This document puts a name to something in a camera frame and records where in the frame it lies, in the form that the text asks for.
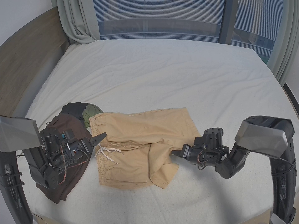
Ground grey-green curtain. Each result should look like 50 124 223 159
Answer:
266 0 299 84
49 0 101 47

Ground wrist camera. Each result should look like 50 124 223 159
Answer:
62 129 76 145
193 137 207 150

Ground brown garment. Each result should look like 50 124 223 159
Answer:
36 113 94 204

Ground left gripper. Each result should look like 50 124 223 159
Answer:
69 132 107 160

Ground tan shorts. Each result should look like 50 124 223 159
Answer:
89 107 202 189

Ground green garment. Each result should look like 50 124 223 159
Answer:
82 104 104 128

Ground bed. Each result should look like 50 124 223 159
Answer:
0 7 299 224

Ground window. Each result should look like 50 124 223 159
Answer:
90 0 284 63

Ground dark grey garment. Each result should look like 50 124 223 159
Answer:
59 102 88 121

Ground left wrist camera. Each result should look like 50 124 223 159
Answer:
62 129 76 145

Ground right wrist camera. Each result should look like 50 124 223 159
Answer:
193 137 207 150

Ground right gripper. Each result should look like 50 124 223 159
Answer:
172 144 206 165

